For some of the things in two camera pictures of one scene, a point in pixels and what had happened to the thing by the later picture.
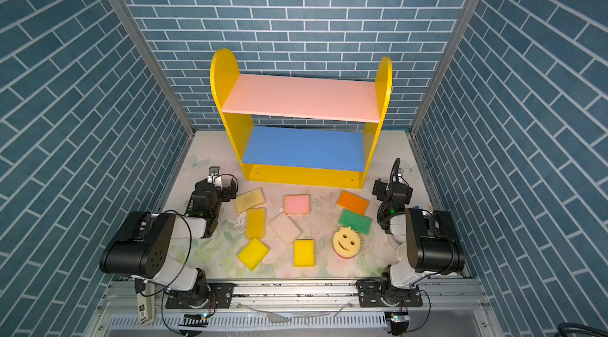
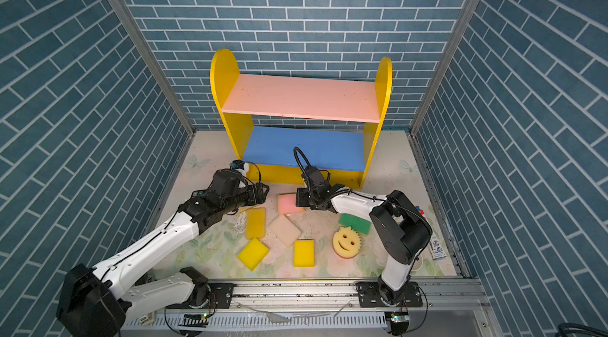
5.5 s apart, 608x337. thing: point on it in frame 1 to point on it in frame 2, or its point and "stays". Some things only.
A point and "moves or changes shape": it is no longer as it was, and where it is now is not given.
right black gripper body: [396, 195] to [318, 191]
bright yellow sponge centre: [304, 253] stays
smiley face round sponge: [346, 242] stays
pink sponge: [297, 204] moves or changes shape
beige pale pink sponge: [285, 229] stays
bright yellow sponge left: [253, 254] stays
